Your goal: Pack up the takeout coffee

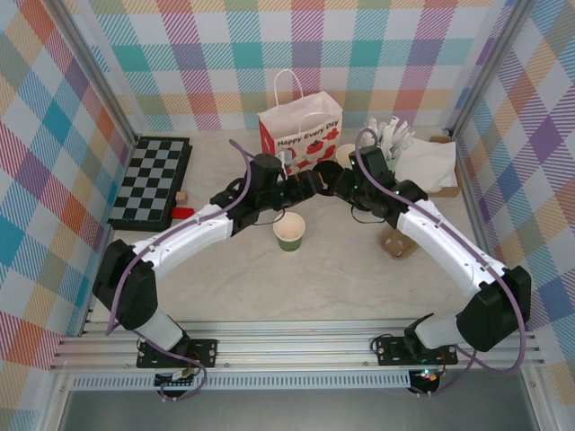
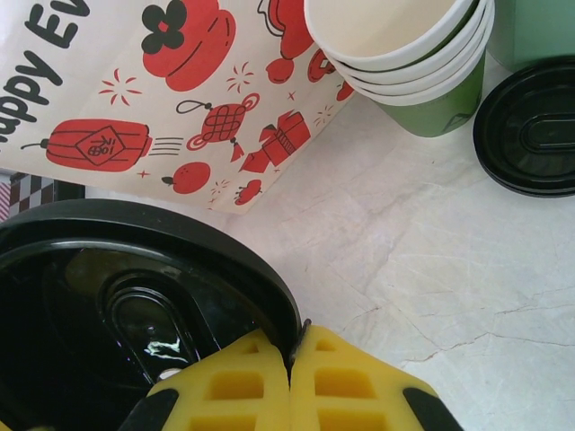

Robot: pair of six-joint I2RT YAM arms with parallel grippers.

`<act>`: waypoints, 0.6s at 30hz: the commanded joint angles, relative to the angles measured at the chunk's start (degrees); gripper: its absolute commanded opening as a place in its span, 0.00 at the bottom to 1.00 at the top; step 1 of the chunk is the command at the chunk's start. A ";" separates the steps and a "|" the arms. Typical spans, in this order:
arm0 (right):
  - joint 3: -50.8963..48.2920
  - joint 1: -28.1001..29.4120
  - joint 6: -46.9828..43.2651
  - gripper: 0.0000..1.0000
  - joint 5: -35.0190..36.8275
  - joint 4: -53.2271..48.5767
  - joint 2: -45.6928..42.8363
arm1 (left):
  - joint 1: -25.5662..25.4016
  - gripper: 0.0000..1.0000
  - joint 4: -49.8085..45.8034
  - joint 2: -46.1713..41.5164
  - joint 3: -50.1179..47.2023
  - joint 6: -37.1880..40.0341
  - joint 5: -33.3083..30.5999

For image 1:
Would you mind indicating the small red block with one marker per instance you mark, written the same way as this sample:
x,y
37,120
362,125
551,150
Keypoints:
x,y
183,213

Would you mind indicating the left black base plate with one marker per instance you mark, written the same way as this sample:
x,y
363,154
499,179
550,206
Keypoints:
x,y
204,352

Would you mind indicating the small wooden block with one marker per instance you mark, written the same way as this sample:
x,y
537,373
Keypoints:
x,y
181,197

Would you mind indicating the white red printed paper bag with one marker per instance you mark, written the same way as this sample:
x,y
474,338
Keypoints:
x,y
314,116

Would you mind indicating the black plastic cup lid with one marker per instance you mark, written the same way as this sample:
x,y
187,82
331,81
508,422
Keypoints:
x,y
330,169

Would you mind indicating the aluminium mounting rail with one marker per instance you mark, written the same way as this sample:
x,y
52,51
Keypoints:
x,y
292,345

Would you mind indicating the white paper napkin pile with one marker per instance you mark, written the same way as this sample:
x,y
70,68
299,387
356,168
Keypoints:
x,y
427,161

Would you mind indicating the black board with lit LEDs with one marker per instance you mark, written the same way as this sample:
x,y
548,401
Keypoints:
x,y
429,377

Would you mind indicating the brown cardboard cup carrier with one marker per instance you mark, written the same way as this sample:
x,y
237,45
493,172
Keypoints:
x,y
397,248

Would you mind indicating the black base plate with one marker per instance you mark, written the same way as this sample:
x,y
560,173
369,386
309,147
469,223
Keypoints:
x,y
204,352
388,352

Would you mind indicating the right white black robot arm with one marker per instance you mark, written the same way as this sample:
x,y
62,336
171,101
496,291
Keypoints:
x,y
440,238

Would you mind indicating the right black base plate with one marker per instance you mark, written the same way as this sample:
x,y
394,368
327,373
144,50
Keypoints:
x,y
388,352

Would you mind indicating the left aluminium frame post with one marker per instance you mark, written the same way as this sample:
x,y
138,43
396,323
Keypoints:
x,y
101,76

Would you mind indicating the stack of green paper cups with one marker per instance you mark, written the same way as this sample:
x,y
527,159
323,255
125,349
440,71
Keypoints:
x,y
343,152

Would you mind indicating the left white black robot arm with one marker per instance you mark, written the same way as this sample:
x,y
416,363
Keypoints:
x,y
188,233

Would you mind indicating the grey metal front panel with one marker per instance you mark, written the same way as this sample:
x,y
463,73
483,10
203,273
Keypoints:
x,y
292,413

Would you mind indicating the white paper sachet stick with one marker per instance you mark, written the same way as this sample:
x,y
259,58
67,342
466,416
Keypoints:
x,y
394,130
404,137
374,132
385,139

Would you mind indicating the black grey chessboard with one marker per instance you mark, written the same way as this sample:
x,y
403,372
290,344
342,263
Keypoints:
x,y
144,179

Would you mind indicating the green paper coffee cup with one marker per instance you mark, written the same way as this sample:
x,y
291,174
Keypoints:
x,y
289,229

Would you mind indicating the right aluminium frame post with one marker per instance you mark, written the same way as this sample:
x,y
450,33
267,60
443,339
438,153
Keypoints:
x,y
485,67

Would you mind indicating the aluminium frame post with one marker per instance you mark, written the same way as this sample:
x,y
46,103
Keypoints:
x,y
485,67
101,76

